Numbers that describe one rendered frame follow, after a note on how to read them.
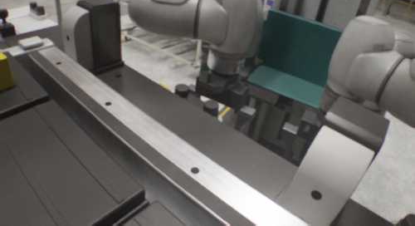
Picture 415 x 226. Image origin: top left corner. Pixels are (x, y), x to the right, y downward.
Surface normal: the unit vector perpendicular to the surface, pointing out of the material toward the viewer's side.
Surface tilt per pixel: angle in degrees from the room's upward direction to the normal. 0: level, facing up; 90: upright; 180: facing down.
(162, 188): 90
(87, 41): 90
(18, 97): 0
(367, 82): 92
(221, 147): 0
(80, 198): 0
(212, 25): 88
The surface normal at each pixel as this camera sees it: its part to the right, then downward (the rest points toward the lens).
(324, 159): -0.44, -0.18
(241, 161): 0.12, -0.81
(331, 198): -0.64, 0.37
